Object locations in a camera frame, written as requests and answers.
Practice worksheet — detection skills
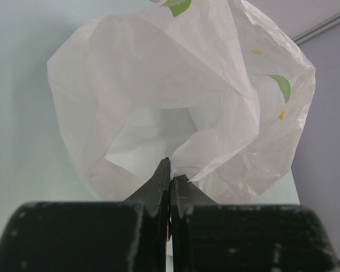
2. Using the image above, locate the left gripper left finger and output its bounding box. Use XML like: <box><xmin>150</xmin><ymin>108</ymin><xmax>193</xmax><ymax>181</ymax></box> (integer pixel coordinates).
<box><xmin>0</xmin><ymin>158</ymin><xmax>170</xmax><ymax>271</ymax></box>

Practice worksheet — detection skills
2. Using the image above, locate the white plastic bag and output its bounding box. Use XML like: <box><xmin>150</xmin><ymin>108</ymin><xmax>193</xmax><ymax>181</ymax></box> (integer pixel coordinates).
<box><xmin>48</xmin><ymin>1</ymin><xmax>316</xmax><ymax>204</ymax></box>

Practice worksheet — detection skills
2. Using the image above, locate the right aluminium frame post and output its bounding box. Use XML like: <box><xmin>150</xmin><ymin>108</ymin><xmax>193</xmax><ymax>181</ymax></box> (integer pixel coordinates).
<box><xmin>292</xmin><ymin>12</ymin><xmax>340</xmax><ymax>45</ymax></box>

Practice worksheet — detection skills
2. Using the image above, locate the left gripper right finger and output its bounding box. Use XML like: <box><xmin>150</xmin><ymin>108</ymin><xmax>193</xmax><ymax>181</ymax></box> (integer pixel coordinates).
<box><xmin>169</xmin><ymin>176</ymin><xmax>340</xmax><ymax>271</ymax></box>

